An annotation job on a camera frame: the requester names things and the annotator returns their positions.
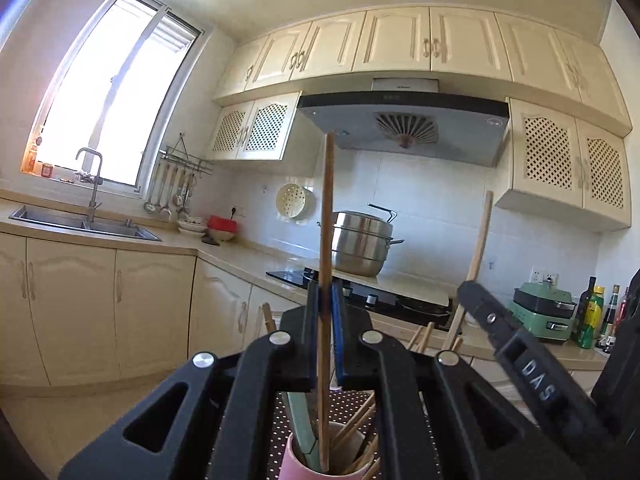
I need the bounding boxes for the black glass gas stove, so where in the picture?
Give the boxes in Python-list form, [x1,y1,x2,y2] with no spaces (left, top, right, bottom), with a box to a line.
[266,267,453,331]

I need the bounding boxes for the steel double sink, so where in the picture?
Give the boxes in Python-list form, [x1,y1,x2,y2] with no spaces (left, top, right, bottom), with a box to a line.
[9,204,163,242]

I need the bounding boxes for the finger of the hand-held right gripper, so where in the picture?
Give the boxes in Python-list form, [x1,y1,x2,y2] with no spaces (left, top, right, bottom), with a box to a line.
[456,280,528,358]

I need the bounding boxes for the green yellow bottle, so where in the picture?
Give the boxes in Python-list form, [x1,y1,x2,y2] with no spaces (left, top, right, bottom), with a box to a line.
[577,285,606,350]

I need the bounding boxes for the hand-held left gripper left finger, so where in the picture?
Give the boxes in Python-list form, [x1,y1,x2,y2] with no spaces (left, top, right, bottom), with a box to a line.
[59,280,326,480]

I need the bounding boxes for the cream lattice door cabinet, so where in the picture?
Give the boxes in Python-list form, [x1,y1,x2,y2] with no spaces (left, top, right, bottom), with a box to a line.
[494,97,632,233]
[206,91,303,162]

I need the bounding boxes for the grey range hood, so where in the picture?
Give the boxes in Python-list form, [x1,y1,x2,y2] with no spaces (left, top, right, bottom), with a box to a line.
[296,77,511,168]

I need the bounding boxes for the metal faucet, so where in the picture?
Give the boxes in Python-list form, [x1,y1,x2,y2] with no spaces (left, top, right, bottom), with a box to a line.
[75,147,105,223]

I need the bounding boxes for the wooden chopstick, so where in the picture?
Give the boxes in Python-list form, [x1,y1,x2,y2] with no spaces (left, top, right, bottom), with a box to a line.
[445,191,494,351]
[318,132,336,473]

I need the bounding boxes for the dark soy sauce bottle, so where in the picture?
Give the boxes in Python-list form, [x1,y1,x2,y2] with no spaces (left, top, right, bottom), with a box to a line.
[600,285,621,352]

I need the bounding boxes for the cream upper cabinets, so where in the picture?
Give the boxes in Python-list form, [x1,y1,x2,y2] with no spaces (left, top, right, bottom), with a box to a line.
[212,6,633,138]

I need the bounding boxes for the pink cup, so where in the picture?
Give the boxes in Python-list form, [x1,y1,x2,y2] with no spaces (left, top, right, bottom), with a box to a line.
[277,422,381,480]

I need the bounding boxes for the steel steamer pot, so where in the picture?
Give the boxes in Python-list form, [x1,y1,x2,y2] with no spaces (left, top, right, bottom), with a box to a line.
[317,203,405,278]

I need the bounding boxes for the beige stone countertop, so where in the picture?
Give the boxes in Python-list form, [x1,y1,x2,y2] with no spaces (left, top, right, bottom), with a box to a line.
[0,189,611,371]

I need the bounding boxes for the mint green spoon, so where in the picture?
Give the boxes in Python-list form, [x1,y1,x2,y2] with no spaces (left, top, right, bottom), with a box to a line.
[286,391,321,466]

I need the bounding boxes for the cream colander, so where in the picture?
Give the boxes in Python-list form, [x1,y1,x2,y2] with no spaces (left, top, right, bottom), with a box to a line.
[276,182,317,221]

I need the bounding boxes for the sliding window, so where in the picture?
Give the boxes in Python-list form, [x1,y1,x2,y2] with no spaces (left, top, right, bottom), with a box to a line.
[22,0,203,201]

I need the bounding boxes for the green electric cooker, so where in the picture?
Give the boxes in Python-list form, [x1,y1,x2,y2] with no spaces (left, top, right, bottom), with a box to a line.
[508,281,577,343]

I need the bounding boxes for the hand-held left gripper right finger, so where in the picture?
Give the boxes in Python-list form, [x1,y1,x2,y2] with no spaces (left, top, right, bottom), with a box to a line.
[330,282,586,480]

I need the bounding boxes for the wall utensil rack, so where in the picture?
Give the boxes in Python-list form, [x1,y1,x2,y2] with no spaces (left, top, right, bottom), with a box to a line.
[159,132,215,177]

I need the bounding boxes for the red container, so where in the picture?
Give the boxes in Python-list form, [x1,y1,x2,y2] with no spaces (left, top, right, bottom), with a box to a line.
[206,215,238,242]

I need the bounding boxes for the pile of wooden chopsticks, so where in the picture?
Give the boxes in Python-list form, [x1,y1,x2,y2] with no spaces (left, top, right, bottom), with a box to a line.
[261,302,465,480]

